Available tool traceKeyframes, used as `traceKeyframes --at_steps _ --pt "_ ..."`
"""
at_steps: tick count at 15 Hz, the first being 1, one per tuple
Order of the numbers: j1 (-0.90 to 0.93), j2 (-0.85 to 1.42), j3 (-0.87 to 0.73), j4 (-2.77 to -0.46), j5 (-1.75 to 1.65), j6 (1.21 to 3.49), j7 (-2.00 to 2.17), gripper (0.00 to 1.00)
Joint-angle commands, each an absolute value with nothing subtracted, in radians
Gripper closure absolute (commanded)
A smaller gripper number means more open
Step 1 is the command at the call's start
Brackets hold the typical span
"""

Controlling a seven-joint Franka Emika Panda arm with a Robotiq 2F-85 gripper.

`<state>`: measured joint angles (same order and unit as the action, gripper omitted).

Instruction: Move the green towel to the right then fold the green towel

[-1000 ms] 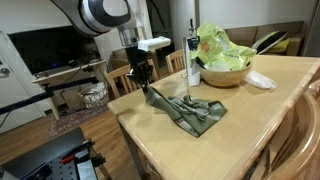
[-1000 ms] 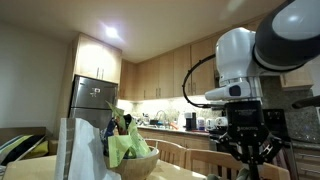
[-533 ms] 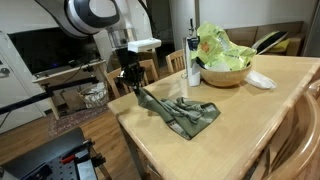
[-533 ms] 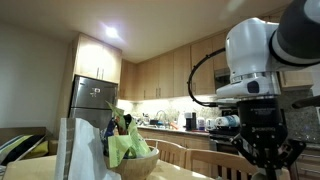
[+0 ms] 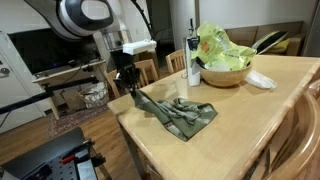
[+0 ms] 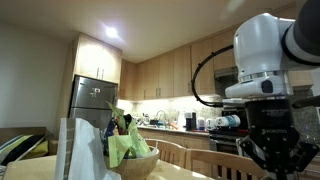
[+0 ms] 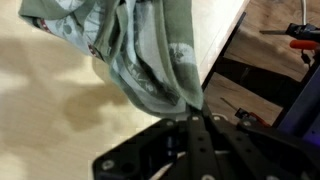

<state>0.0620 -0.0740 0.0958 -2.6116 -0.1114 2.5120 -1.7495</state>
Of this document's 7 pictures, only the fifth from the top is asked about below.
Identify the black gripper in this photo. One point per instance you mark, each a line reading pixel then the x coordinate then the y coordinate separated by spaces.
pixel 126 70

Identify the green patterned kitchen towel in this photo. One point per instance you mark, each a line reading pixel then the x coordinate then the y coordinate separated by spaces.
pixel 180 116

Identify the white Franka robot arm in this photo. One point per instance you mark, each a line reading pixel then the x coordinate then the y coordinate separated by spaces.
pixel 76 16

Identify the wicker basket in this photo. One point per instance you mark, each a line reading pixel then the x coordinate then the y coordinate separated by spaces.
pixel 95 96

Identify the brown cardboard box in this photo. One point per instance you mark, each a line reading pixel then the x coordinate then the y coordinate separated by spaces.
pixel 71 100

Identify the white television stand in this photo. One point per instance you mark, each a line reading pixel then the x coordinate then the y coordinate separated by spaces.
pixel 66 71

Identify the white standing paper packet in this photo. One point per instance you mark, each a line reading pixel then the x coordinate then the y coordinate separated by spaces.
pixel 193 75

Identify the patterned floor rug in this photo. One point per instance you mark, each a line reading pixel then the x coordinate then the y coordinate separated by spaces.
pixel 70 121

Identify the black flat screen television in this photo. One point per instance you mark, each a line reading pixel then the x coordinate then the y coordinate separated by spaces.
pixel 40 53

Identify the round wooden bowl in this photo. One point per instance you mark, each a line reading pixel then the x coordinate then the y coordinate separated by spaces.
pixel 226 78

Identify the light green snack bag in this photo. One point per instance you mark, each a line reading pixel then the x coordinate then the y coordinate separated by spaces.
pixel 226 53

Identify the black stand bar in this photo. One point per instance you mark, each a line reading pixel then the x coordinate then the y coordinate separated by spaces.
pixel 23 101

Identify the black perforated tool cart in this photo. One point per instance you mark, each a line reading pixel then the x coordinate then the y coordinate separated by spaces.
pixel 40 153

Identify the white door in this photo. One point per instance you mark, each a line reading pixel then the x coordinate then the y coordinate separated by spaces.
pixel 13 86

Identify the round metal door knob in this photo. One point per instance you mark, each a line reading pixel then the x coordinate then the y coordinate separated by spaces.
pixel 4 71

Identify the striped green black pillow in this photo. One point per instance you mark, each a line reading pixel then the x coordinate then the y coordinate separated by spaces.
pixel 271 40

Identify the yellow pillow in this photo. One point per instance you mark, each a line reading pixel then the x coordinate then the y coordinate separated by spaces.
pixel 282 46

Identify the brown wooden sofa bench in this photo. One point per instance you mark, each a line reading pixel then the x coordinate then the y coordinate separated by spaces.
pixel 295 45

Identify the wooden chair back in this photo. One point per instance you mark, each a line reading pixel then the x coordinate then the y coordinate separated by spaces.
pixel 300 156

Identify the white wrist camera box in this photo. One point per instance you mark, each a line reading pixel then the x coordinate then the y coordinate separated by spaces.
pixel 140 46

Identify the small black camera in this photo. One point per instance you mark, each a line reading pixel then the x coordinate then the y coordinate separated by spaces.
pixel 88 67

